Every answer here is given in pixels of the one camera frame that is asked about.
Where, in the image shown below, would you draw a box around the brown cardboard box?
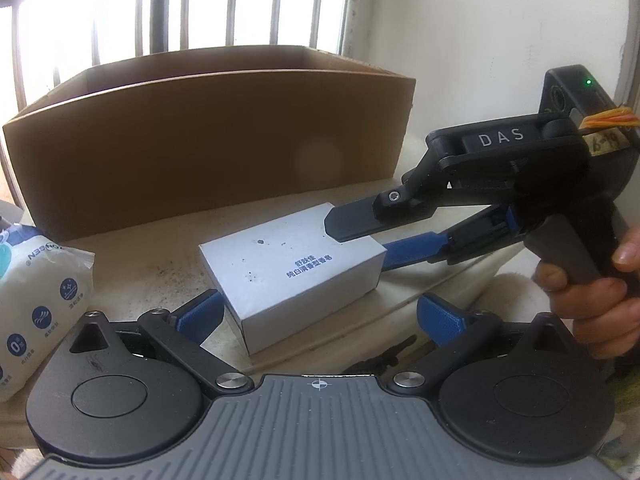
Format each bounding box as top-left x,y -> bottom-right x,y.
2,46 -> 416,240

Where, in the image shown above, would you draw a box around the blue white wet wipes pack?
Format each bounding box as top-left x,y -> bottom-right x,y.
0,224 -> 94,402

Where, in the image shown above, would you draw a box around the black tracking camera box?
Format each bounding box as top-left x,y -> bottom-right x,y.
538,64 -> 616,125

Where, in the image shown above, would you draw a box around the person's right hand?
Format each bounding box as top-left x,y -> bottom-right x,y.
525,218 -> 639,360

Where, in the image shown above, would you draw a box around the metal window guard rails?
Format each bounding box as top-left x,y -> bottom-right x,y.
1,0 -> 359,119

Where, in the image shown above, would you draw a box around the white rectangular carton box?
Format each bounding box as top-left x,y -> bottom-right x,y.
200,203 -> 386,356

